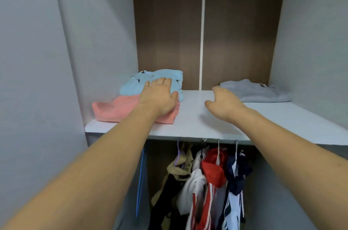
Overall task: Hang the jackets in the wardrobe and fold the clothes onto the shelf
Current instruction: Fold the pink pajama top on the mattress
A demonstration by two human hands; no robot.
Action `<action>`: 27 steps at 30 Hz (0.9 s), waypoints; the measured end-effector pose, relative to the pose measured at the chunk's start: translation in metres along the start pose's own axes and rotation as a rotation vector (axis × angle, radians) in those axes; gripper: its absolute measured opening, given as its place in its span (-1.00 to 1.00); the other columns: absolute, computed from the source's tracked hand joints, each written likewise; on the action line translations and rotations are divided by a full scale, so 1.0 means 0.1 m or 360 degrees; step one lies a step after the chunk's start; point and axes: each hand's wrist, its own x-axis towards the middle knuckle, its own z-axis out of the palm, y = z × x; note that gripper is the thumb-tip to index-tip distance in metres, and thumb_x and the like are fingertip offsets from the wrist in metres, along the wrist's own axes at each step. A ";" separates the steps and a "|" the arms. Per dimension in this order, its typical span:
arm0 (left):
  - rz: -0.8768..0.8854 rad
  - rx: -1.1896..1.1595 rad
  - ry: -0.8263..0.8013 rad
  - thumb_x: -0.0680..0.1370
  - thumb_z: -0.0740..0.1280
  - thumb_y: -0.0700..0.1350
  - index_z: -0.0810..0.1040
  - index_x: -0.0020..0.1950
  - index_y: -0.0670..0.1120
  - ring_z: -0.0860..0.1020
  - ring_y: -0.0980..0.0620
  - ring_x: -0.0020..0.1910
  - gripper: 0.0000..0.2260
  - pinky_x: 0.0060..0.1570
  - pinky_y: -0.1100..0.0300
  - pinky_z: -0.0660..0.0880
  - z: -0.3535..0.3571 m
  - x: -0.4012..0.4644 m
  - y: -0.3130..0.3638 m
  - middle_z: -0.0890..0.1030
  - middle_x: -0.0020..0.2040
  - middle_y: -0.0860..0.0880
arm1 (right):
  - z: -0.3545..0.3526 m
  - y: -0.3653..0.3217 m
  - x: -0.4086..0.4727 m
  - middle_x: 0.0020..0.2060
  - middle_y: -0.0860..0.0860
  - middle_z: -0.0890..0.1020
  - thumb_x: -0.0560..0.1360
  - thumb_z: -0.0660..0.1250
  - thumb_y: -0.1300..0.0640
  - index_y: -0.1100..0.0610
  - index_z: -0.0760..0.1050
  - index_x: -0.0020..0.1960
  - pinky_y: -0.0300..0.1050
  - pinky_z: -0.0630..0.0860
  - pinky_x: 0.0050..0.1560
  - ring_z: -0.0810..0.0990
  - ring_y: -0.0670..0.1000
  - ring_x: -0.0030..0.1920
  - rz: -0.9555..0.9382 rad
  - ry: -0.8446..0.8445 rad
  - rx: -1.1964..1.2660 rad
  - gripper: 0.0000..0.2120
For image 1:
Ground pink pajama shirt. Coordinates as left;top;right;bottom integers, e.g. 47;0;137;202
91;94;181;125

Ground person's right hand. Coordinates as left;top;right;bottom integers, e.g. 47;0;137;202
204;86;251;126

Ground grey drawstring shorts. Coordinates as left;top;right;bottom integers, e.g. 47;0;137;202
219;78;293;103

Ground white wardrobe shelf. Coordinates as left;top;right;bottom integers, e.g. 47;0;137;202
84;90;348;146

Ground purple wire hanger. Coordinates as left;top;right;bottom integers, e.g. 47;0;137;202
174;141;186;168

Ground red and white jacket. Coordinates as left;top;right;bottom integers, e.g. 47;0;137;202
195;147;229;230

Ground person's left hand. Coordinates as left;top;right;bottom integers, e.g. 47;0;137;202
137;77;180;119

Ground khaki and black jacket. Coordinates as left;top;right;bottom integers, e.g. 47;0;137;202
148;143;202;230

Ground white jacket with red stripes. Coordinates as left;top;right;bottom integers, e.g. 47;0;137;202
175;148;210;230

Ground white hanger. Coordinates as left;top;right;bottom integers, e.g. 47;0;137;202
233;140;240;163

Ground white wardrobe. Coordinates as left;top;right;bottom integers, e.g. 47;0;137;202
0;0;348;230

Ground person's right forearm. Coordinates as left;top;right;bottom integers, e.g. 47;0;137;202
235;108;348;230

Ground beige hanger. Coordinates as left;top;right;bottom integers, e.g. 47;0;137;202
215;140;223;164

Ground person's left forearm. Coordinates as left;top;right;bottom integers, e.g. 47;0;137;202
3;104;158;230

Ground light blue cotton-print garment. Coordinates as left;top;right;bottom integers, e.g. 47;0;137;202
120;69;184;102

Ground row of coloured wire hangers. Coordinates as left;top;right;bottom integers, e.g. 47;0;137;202
135;148;149;218

